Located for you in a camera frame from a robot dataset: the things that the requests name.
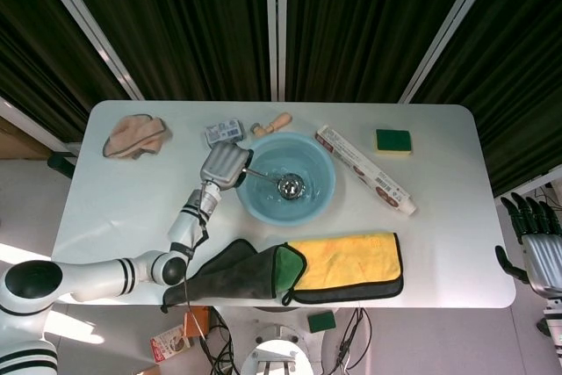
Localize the wooden brush handle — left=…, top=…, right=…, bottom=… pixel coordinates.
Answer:
left=250, top=112, right=293, bottom=139

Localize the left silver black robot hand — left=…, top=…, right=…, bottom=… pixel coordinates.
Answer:
left=199, top=141, right=255, bottom=192

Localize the metal ladle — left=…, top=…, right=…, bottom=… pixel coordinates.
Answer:
left=242, top=165, right=306, bottom=201

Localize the light blue plastic basin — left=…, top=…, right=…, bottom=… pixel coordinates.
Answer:
left=235, top=131, right=339, bottom=227

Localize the grey green microfiber towel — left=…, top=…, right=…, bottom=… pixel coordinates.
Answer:
left=159, top=237, right=307, bottom=315

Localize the small white blue soap box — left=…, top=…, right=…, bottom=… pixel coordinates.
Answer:
left=203, top=117, right=245, bottom=147

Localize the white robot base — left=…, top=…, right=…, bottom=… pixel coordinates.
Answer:
left=240, top=307, right=327, bottom=375

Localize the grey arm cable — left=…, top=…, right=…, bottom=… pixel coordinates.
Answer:
left=183, top=212, right=212, bottom=350

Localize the dark curtain panel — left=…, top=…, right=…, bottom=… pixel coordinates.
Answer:
left=285, top=0, right=489, bottom=104
left=52, top=0, right=271, bottom=102
left=0, top=0, right=133, bottom=144
left=412, top=0, right=562, bottom=197

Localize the printed white red packet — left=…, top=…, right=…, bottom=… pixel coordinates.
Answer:
left=149, top=323, right=195, bottom=365

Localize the black table clamp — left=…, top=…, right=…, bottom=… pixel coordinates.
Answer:
left=47, top=152, right=76, bottom=180

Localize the brown cardboard box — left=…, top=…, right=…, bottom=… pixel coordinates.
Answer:
left=0, top=114, right=53, bottom=161

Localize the long white baking paper box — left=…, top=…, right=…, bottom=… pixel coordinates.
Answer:
left=315, top=124, right=419, bottom=219

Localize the black cable bundle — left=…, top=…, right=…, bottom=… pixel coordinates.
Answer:
left=205, top=307, right=241, bottom=375
left=335, top=306, right=375, bottom=375

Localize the yellow grey microfiber towel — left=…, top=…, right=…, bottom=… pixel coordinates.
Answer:
left=280, top=230, right=406, bottom=307

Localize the small orange box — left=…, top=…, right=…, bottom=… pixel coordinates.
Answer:
left=183, top=307, right=212, bottom=339

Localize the yellow green scrub sponge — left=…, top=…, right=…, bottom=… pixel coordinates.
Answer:
left=373, top=128, right=414, bottom=158

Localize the pink cloth with grey trim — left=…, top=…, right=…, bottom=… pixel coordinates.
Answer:
left=102, top=113, right=174, bottom=162

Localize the white frame post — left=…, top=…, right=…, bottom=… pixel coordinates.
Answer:
left=27, top=0, right=147, bottom=102
left=397, top=0, right=502, bottom=105
left=264, top=0, right=288, bottom=102

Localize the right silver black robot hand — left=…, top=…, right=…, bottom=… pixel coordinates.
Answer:
left=494, top=191, right=562, bottom=298

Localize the green sponge on floor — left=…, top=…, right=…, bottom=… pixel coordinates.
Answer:
left=306, top=309, right=338, bottom=335

